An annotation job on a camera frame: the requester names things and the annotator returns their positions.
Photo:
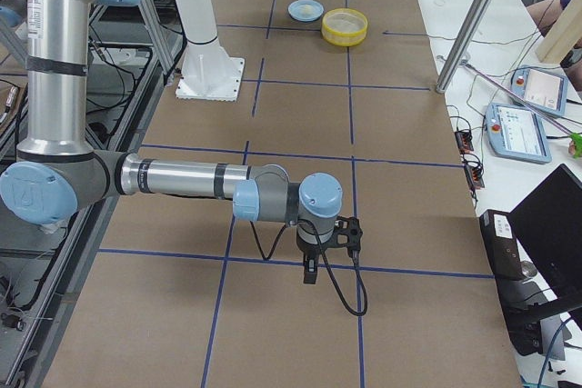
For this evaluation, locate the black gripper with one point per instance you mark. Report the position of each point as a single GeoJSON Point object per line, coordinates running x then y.
{"type": "Point", "coordinates": [310, 251]}

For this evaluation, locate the near blue teach pendant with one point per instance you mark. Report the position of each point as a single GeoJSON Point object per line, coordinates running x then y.
{"type": "Point", "coordinates": [515, 132]}

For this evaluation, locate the wooden post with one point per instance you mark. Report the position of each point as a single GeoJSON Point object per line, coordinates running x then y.
{"type": "Point", "coordinates": [562, 36]}

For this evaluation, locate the light blue plate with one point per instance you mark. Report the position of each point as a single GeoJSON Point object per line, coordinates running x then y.
{"type": "Point", "coordinates": [291, 7]}

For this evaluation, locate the blue teach pendant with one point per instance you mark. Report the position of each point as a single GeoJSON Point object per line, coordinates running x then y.
{"type": "Point", "coordinates": [515, 132]}
{"type": "Point", "coordinates": [539, 87]}

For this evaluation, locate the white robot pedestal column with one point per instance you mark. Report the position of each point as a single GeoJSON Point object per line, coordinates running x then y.
{"type": "Point", "coordinates": [207, 71]}

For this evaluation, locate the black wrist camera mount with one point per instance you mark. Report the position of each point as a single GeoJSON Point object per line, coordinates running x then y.
{"type": "Point", "coordinates": [347, 234]}

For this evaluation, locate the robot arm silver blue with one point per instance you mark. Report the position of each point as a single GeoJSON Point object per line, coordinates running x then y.
{"type": "Point", "coordinates": [57, 172]}

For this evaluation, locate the near orange electronics board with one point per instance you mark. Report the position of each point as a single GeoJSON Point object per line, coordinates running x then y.
{"type": "Point", "coordinates": [474, 175]}

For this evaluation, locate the aluminium frame post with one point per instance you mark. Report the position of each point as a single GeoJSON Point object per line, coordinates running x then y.
{"type": "Point", "coordinates": [465, 35]}

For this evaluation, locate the far blue teach pendant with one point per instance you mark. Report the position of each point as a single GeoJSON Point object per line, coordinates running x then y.
{"type": "Point", "coordinates": [539, 87]}

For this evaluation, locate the orange electronics board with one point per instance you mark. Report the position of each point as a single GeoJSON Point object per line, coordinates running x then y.
{"type": "Point", "coordinates": [474, 175]}
{"type": "Point", "coordinates": [464, 139]}

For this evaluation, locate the black computer box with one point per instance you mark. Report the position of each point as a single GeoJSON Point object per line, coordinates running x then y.
{"type": "Point", "coordinates": [501, 246]}

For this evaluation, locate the white steamed bun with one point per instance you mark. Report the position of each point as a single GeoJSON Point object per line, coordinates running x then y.
{"type": "Point", "coordinates": [305, 12]}

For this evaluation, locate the yellow bamboo steamer basket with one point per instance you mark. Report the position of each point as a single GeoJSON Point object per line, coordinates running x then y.
{"type": "Point", "coordinates": [344, 27]}

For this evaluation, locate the far orange electronics board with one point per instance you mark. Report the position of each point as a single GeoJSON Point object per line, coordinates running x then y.
{"type": "Point", "coordinates": [464, 139]}

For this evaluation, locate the black monitor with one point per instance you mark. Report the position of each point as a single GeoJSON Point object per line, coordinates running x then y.
{"type": "Point", "coordinates": [547, 223]}

